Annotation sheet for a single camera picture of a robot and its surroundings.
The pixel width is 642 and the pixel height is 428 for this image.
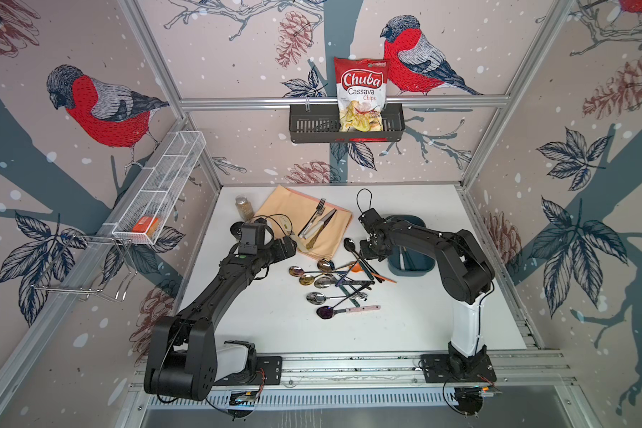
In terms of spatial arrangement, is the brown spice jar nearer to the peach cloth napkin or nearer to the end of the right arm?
the peach cloth napkin

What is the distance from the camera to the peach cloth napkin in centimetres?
101

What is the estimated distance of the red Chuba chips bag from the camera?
831 millimetres

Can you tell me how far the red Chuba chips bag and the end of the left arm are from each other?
0.44m

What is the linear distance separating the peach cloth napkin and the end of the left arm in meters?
0.16

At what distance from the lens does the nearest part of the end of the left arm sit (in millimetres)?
684
